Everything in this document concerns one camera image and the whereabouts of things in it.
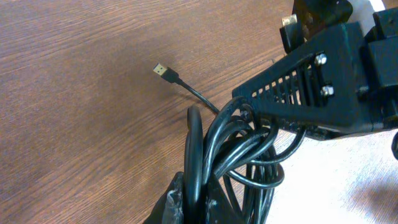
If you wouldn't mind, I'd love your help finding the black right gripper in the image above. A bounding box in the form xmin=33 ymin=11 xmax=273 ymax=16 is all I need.
xmin=231 ymin=0 xmax=398 ymax=161

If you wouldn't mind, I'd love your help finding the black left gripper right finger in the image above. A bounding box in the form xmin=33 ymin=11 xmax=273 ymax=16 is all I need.
xmin=205 ymin=175 xmax=244 ymax=224

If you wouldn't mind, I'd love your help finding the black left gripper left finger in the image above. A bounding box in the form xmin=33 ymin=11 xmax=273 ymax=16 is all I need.
xmin=143 ymin=172 xmax=184 ymax=224

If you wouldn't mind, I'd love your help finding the thick black HDMI cable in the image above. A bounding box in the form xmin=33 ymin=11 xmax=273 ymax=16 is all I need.
xmin=183 ymin=14 xmax=307 ymax=224

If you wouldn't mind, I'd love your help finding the thin black USB cable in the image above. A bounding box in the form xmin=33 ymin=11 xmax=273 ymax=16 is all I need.
xmin=152 ymin=62 xmax=221 ymax=115

